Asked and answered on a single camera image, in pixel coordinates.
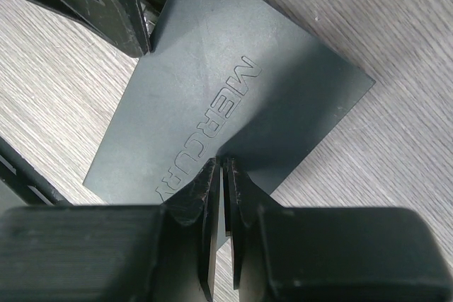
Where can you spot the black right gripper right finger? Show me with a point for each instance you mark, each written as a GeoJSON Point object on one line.
{"type": "Point", "coordinates": [328, 253]}

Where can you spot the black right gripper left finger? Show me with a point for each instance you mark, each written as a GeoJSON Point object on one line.
{"type": "Point", "coordinates": [163, 252]}

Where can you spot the black network switch box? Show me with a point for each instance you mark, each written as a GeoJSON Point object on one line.
{"type": "Point", "coordinates": [225, 78]}

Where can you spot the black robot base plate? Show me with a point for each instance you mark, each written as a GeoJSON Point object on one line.
{"type": "Point", "coordinates": [22, 185]}

